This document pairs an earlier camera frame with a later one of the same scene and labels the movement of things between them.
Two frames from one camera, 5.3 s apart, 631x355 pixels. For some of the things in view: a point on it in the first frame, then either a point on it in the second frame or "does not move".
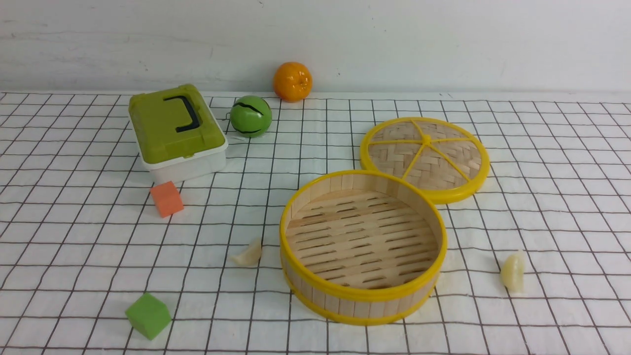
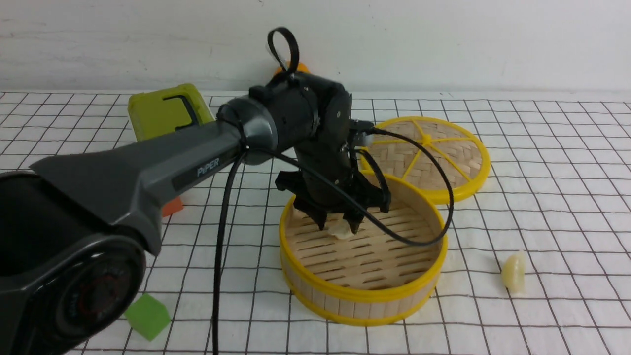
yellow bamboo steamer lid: (445, 160) does not move
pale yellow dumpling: (512, 272) does not move
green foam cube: (149, 315) does not move
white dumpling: (252, 256) to (340, 228)
